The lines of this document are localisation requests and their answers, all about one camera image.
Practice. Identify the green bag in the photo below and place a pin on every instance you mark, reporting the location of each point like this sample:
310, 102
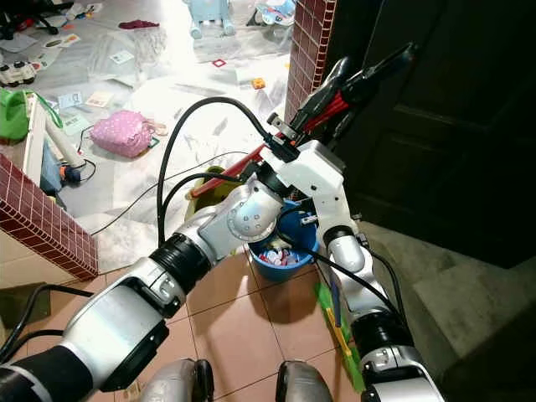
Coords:
12, 115

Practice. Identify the white tube appliance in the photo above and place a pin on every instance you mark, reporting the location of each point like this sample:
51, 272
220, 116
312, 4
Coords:
69, 138

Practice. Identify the black office chair base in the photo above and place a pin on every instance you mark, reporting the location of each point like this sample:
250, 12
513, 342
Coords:
29, 12

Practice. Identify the white green paper card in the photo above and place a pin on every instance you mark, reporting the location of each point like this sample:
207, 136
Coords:
121, 57

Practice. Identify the small red square frame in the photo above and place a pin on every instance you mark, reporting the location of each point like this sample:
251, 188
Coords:
219, 63

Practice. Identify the dark olive floor mat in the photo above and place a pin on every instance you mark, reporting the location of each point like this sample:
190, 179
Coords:
10, 306

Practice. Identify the blue plastic bucket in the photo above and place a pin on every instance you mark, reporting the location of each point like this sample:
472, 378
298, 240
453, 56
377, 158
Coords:
280, 270

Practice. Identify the grey left robot leg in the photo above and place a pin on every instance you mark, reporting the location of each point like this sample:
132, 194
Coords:
176, 381

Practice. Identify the crumpled white paper rubbish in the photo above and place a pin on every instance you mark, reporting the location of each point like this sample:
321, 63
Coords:
276, 253

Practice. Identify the grey right robot leg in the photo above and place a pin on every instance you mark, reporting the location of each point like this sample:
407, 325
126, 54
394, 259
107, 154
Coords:
306, 383

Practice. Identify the light blue toy chair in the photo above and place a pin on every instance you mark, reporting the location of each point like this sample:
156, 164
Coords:
209, 12

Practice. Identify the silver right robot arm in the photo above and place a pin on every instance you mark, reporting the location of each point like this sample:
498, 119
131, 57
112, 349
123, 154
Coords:
347, 251

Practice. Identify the printed picture sheet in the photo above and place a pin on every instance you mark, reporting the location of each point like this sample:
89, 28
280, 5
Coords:
63, 39

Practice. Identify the pink slipper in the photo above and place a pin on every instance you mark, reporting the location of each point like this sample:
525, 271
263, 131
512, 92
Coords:
157, 126

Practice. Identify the white toy car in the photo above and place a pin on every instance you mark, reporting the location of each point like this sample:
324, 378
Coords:
18, 74

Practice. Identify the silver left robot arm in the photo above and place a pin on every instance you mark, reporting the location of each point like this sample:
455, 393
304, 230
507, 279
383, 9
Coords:
126, 327

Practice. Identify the pink polka dot bag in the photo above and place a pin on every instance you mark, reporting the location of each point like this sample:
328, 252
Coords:
121, 132

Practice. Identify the white orange paper card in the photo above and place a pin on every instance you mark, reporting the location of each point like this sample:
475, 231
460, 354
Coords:
98, 99

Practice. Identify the green yellow broom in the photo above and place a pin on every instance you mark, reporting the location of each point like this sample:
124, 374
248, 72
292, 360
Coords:
352, 368

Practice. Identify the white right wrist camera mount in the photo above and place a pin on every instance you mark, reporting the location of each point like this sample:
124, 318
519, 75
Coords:
318, 172

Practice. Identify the dark red cloth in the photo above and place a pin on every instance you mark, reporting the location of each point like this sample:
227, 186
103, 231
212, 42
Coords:
138, 24

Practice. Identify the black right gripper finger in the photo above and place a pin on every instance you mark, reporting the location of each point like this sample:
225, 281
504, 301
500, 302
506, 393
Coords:
327, 84
378, 67

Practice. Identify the grey robot leg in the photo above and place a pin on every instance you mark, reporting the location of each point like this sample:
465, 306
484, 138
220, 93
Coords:
176, 381
306, 383

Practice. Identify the black orange device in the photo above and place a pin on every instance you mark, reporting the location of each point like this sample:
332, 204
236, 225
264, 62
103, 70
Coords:
71, 173

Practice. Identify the small orange toy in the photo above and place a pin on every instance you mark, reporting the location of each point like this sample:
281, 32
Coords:
258, 83

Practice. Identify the white upright board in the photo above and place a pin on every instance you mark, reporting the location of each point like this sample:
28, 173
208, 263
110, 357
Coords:
36, 138

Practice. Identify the white blue plastic bag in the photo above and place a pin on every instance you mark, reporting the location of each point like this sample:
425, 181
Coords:
276, 12

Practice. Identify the yellow olive dustpan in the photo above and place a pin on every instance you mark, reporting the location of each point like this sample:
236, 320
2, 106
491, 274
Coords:
213, 188

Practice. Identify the black door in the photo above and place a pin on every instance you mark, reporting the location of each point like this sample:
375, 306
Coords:
469, 151

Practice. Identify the white blue paper card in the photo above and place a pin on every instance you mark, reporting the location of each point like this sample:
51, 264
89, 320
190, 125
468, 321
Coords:
71, 100

